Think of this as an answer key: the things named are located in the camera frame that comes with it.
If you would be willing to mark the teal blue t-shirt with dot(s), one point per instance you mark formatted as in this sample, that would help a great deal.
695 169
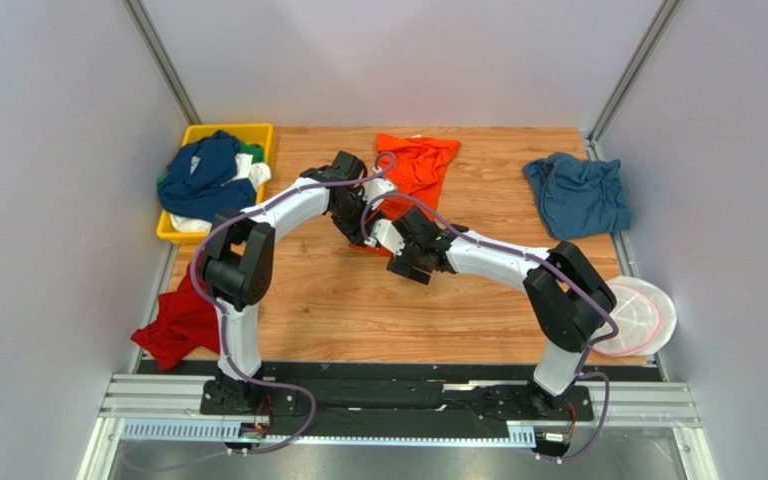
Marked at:
578 198

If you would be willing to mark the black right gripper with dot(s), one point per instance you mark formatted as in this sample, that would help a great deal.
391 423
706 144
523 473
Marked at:
408 264

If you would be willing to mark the navy blue t-shirt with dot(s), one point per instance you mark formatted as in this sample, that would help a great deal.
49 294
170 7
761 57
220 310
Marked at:
187 201

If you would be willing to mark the aluminium frame rail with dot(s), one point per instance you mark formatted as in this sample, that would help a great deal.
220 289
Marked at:
647 428

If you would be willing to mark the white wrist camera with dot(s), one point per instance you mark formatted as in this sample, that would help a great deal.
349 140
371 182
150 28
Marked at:
374 190
383 238

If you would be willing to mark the white t-shirt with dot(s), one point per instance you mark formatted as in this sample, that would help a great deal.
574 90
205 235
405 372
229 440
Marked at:
258 173

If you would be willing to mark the yellow plastic bin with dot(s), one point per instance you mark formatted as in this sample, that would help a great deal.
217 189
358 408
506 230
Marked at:
251 133

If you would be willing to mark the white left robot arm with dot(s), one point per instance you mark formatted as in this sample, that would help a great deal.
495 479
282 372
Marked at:
233 269

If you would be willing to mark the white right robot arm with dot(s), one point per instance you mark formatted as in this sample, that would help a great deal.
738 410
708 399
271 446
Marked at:
570 300

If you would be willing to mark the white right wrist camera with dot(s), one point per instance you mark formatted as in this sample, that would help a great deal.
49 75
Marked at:
383 238

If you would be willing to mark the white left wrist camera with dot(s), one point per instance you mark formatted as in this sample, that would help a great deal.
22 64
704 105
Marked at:
374 190

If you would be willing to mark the red t-shirt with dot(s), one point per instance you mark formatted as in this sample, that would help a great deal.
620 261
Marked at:
185 321

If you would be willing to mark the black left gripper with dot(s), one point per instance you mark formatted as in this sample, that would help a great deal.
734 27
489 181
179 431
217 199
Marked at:
353 232

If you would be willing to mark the orange t-shirt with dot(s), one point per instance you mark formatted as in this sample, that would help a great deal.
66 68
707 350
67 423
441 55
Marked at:
421 164

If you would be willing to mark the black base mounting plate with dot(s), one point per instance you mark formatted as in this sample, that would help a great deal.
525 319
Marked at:
392 400

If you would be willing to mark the white mesh laundry bag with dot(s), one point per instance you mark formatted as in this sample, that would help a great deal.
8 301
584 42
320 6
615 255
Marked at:
645 316

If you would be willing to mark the green t-shirt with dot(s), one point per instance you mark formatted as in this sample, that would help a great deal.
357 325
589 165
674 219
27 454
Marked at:
209 162

